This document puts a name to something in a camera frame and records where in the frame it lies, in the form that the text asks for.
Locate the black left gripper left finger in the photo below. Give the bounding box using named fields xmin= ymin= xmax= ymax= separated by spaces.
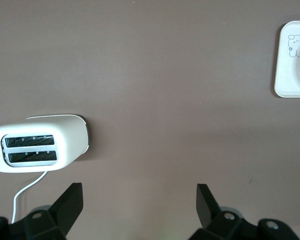
xmin=11 ymin=182 xmax=84 ymax=240

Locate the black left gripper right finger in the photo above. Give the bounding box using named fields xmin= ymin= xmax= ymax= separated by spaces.
xmin=189 ymin=183 xmax=260 ymax=240

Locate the cream two-slot toaster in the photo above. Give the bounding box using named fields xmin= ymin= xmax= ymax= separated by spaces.
xmin=0 ymin=114 xmax=91 ymax=173

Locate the brown table cover mat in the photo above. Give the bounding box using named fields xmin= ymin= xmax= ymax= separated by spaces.
xmin=0 ymin=0 xmax=300 ymax=240

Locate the cream rabbit print tray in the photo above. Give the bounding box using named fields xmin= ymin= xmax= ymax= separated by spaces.
xmin=274 ymin=20 xmax=300 ymax=98

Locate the white toaster power cord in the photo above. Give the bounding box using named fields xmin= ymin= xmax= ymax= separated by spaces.
xmin=11 ymin=170 xmax=47 ymax=225

